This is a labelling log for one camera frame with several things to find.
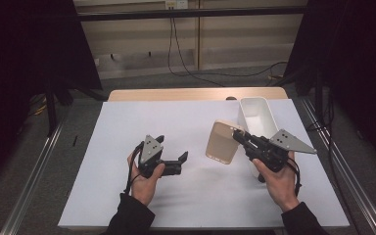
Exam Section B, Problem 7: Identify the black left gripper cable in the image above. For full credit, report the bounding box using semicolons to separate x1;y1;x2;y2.
123;140;145;196

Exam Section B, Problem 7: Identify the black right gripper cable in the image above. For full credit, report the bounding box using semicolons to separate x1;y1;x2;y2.
285;159;303;198

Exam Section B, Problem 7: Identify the white wall socket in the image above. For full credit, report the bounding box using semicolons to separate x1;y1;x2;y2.
164;0;190;11

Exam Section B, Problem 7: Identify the white plastic storage box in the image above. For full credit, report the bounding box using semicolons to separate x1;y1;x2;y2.
237;96;280;179

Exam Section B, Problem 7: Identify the person's right hand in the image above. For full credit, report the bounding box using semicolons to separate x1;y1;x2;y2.
252;151;302;213

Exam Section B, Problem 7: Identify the black floor cable bundle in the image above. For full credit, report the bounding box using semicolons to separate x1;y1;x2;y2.
305;92;339;165

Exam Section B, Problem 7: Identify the black horizontal bar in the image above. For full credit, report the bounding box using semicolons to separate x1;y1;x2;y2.
76;5;308;23

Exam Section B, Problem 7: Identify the black stand leg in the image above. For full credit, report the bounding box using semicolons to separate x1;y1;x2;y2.
44;77;61;137

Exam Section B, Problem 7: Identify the black wall cable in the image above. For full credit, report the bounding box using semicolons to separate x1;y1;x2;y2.
166;17;225;88
172;17;289;78

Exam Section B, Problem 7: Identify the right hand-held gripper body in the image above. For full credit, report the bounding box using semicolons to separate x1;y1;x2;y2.
244;128;318;174

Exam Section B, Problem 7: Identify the wooden table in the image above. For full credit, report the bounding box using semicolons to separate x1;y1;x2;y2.
107;86;289;103

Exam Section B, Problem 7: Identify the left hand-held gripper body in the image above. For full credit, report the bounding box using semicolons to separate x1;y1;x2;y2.
137;134;183;179

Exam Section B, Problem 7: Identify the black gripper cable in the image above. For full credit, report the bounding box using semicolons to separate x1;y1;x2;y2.
285;159;303;198
123;140;145;196

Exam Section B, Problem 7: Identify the beige phone case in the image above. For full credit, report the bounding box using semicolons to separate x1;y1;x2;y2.
205;118;246;165

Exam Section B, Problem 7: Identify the white table mat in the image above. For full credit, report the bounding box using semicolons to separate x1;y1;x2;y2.
58;98;351;229

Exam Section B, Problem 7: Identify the black curtain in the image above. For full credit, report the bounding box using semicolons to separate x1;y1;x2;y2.
284;0;376;172
0;0;103;190

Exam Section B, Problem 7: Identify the metal floor rail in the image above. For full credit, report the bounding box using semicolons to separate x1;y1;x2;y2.
300;97;376;235
0;118;67;235

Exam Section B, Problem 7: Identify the yellow floor cable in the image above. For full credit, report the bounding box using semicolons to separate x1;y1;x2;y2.
28;94;49;118

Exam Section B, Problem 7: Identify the person's left hand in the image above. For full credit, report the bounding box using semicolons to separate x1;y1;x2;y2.
126;151;166;208

